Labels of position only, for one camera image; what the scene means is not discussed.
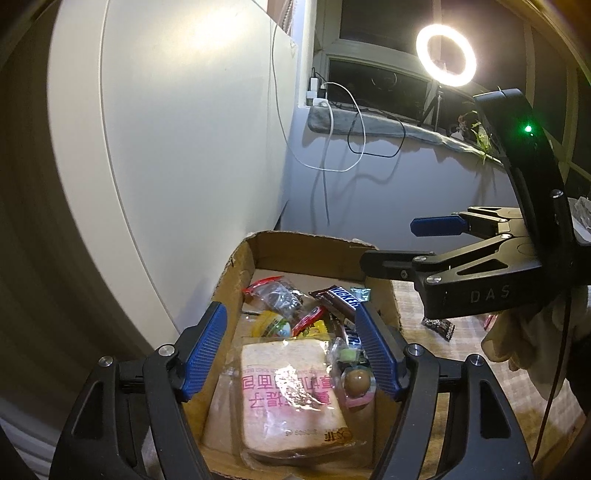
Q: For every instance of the cardboard box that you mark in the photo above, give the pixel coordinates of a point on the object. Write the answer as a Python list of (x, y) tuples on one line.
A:
[(295, 249)]

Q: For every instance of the brown chocolate bar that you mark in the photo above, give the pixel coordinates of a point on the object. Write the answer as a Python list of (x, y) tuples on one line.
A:
[(339, 300)]

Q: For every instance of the yellow jelly cup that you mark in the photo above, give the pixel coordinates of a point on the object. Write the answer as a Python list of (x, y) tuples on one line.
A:
[(272, 326)]

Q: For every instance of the white wardrobe panel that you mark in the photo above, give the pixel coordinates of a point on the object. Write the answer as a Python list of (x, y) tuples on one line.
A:
[(184, 138)]

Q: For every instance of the black light tripod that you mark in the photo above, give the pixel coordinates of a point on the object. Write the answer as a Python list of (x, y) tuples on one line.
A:
[(434, 106)]

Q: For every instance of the green candy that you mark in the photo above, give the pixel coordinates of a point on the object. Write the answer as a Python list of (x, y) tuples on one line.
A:
[(346, 353)]

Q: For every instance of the yellow snack packet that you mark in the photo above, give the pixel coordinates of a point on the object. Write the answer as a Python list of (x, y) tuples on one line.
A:
[(317, 330)]

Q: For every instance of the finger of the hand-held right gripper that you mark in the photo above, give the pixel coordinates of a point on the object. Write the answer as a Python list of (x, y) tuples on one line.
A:
[(436, 225), (388, 265)]

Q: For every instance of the mini chocolate bar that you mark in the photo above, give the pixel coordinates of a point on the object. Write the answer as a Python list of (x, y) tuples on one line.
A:
[(354, 339)]

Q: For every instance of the plaid cloth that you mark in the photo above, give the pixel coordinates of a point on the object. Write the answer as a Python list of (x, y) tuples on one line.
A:
[(434, 369)]

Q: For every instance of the person's right hand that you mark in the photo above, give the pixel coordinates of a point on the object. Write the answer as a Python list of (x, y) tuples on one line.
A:
[(517, 337)]

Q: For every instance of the window frame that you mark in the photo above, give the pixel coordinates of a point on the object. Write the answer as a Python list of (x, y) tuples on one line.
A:
[(369, 48)]

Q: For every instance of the teal candy packet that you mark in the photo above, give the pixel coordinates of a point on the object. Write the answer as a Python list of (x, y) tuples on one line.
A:
[(362, 293)]

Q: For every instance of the sliced bread packet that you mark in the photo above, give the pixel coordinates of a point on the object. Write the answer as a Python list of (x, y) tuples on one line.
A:
[(286, 415)]

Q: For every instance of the grey windowsill cloth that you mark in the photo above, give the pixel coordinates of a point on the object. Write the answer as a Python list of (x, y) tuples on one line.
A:
[(383, 127)]

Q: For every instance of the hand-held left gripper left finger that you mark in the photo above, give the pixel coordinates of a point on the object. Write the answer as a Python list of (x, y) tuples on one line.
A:
[(203, 350)]

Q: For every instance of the green potted plant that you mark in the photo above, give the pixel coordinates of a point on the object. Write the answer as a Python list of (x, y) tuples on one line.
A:
[(480, 136)]

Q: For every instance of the black snack packet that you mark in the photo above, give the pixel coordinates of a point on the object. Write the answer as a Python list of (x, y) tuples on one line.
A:
[(438, 326)]

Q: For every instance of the white power adapter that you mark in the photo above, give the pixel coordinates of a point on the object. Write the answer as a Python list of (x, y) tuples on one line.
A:
[(316, 92)]

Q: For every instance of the brown egg packet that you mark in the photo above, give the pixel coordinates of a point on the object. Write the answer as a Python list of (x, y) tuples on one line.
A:
[(358, 383)]

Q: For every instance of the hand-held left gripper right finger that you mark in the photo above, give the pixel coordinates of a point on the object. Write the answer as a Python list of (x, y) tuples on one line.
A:
[(376, 350)]

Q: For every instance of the red snack sachet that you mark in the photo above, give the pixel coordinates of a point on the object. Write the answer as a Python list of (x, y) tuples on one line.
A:
[(308, 319)]

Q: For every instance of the clear bag of dark snack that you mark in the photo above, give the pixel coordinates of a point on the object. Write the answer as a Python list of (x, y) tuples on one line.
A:
[(277, 295)]

